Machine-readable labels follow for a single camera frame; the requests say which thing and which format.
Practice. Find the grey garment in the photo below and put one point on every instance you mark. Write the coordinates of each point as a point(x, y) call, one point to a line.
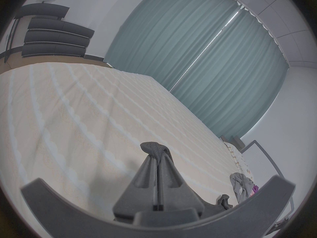
point(240, 187)

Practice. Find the grey bedside table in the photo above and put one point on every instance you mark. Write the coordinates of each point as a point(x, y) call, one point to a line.
point(234, 141)

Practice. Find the white printed pillow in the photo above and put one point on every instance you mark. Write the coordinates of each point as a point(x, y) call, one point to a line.
point(239, 160)

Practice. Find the pile of clothes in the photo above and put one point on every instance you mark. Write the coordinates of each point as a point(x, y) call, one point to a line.
point(254, 190)

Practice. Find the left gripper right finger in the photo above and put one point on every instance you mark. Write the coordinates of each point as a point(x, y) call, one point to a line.
point(175, 199)

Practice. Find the black chest of drawers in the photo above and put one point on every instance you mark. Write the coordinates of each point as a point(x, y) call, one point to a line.
point(57, 38)

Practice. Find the bed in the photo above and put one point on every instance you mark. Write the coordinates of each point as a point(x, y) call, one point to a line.
point(99, 108)

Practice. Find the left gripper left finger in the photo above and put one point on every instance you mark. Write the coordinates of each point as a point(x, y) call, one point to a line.
point(141, 199)

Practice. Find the blue-green curtain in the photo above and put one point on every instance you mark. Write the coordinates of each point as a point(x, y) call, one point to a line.
point(235, 78)
point(168, 33)

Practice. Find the black long-sleeved top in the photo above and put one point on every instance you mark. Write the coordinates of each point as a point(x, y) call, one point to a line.
point(153, 149)

